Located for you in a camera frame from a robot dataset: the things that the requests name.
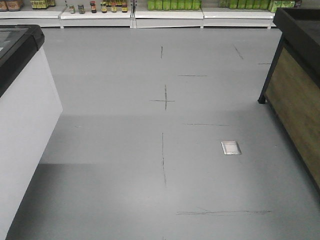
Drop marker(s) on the black wooden produce stand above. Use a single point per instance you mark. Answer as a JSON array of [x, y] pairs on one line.
[[292, 84]]

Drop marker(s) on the metal floor outlet plate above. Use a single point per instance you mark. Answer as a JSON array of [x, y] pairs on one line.
[[231, 147]]

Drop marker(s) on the white store shelving unit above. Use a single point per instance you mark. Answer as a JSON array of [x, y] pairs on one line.
[[75, 13]]

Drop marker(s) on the white chest freezer black lid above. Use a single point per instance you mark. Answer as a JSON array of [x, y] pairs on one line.
[[29, 111]]

